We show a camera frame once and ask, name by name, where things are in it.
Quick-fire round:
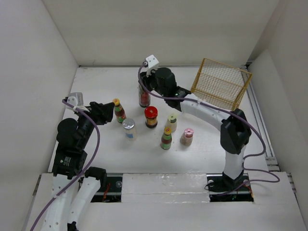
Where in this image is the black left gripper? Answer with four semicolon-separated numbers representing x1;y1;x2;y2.
76;101;114;148

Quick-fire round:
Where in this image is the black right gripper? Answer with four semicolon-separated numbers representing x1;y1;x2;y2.
139;66;167;97

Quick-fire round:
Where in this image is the yellow cap sauce bottle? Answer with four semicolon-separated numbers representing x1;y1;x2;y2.
113;98;126;124
160;127;172;150

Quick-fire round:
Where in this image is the clear bottle with red contents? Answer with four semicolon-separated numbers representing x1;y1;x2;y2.
138;84;151;108

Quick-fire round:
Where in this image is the silver lid white shaker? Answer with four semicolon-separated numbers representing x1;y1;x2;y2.
122;118;137;141

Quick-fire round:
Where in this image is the red lid sauce jar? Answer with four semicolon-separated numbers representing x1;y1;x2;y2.
144;106;158;128

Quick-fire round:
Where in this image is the green cap spice shaker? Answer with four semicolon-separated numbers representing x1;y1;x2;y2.
165;114;177;132

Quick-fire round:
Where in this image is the pink cap spice shaker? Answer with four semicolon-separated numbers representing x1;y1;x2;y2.
180;128;194;146

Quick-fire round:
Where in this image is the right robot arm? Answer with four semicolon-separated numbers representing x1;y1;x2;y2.
138;67;252;193

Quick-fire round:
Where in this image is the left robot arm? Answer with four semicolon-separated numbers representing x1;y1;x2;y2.
40;97;115;231

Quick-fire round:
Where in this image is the white foam block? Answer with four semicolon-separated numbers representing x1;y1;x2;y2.
121;173;210;204

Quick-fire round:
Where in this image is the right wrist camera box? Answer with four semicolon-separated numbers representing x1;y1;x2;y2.
145;54;159;71

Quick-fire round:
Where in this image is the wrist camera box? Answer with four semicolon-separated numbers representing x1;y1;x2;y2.
145;54;159;71
65;92;84;106

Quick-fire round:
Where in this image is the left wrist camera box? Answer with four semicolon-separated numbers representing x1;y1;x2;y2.
65;92;84;106

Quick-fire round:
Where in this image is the yellow wire basket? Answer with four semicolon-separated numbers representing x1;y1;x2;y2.
191;58;252;111

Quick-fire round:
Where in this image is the black mounting rail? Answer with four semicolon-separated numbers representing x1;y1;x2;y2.
92;173;254;204

